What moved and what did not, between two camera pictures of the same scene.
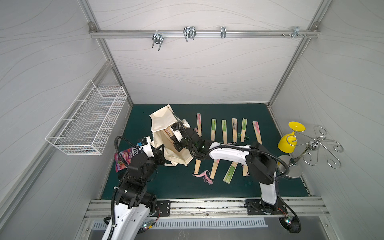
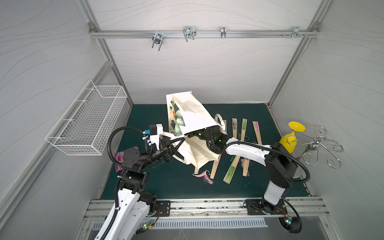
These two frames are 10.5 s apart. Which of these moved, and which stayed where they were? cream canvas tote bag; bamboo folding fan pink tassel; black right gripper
Moved: cream canvas tote bag; black right gripper
Stayed: bamboo folding fan pink tassel
